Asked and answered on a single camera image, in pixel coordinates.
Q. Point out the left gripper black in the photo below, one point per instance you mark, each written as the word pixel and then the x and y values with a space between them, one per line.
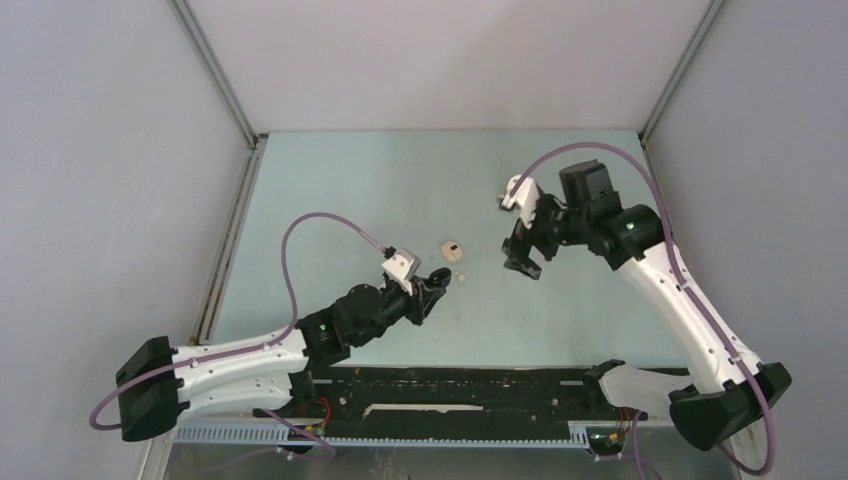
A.
pixel 423 299

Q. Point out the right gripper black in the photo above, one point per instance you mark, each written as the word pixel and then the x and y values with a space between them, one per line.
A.
pixel 515 246

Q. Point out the black earbud charging case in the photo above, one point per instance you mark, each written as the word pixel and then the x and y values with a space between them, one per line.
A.
pixel 441 277

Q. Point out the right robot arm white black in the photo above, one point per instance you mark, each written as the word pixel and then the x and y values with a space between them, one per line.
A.
pixel 717 397

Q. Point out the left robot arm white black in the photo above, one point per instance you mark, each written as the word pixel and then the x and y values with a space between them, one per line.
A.
pixel 162 386

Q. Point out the beige earbud charging case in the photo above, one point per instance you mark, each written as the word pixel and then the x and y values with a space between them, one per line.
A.
pixel 452 251

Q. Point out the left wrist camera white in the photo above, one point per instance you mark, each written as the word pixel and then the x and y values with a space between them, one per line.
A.
pixel 400 265

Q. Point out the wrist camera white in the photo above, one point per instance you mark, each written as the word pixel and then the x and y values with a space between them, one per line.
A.
pixel 521 194
pixel 400 265

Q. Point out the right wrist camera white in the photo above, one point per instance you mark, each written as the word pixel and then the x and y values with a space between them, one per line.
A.
pixel 521 194

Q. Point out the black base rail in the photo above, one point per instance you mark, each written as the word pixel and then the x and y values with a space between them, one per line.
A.
pixel 451 403

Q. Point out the white slotted cable duct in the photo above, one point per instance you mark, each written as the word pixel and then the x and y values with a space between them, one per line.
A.
pixel 273 434

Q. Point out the right aluminium frame post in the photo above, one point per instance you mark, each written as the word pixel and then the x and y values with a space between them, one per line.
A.
pixel 692 49

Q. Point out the aluminium frame post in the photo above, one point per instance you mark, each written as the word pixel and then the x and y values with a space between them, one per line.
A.
pixel 200 44
pixel 692 49

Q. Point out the left aluminium frame post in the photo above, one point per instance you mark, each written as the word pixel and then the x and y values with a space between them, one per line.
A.
pixel 200 44

